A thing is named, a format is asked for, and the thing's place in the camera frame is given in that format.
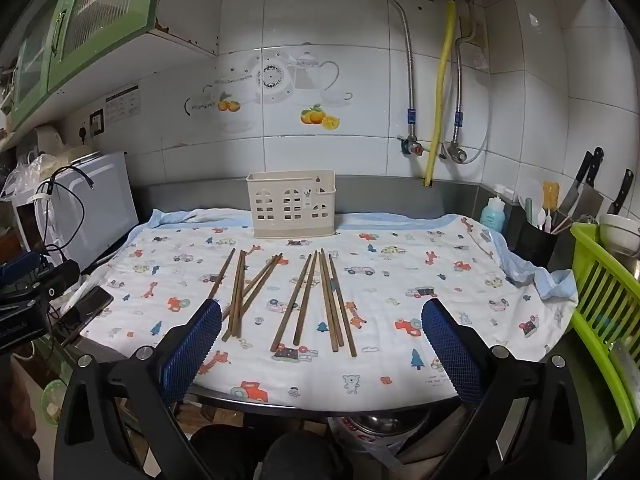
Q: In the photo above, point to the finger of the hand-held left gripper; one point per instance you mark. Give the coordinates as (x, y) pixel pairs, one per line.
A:
(57, 277)

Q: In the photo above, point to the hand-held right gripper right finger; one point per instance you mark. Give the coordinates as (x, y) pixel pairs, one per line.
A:
(450, 350)

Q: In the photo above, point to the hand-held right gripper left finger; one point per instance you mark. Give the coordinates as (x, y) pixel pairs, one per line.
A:
(192, 350)

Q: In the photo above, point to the bunch of wooden chopsticks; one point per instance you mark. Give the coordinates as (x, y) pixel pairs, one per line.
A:
(327, 300)

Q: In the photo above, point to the cream plastic utensil holder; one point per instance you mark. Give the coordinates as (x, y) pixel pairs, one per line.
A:
(265, 185)

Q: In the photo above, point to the person's left forearm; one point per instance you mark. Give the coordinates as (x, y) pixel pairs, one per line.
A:
(12, 400)

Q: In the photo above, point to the black smartphone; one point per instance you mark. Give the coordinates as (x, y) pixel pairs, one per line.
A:
(85, 310)

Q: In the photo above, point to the cartoon printed blanket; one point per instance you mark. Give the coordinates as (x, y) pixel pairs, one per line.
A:
(400, 310)

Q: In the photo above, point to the white microwave oven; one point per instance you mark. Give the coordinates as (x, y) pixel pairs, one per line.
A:
(100, 200)

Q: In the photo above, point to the green bowl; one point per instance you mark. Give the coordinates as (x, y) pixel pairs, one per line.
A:
(52, 402)

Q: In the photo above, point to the metal basin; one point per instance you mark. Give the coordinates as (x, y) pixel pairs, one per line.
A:
(385, 420)

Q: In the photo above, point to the clear plastic bag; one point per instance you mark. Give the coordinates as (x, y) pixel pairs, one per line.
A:
(20, 175)

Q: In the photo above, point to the person's black trousers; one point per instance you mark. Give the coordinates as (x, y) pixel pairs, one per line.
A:
(280, 452)

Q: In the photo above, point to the black utensil cup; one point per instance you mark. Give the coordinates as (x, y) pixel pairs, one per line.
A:
(535, 245)

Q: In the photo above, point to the beige kettle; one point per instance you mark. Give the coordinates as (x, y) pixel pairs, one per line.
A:
(47, 140)

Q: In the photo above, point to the teal soap pump bottle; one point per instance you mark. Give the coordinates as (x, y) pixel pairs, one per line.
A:
(494, 215)

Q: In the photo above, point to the green plastic dish rack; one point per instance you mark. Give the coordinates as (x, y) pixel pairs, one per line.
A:
(600, 285)

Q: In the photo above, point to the white spatula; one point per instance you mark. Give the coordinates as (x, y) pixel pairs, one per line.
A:
(534, 197)

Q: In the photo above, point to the steel valve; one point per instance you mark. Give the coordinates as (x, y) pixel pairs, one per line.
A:
(455, 152)

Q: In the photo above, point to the steel cleaver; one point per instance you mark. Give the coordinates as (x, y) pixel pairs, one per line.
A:
(580, 195)

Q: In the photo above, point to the white bowl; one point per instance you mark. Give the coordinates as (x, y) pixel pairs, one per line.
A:
(620, 235)

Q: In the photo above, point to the black wall switch panel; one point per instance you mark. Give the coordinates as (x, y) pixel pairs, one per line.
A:
(97, 122)

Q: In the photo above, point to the printed wall label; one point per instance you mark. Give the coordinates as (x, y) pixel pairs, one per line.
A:
(123, 104)

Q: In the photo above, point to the green wall cabinet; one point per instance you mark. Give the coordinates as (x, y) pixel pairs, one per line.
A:
(65, 20)

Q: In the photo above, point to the orange fruit wall decal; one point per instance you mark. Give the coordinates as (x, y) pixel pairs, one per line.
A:
(320, 117)

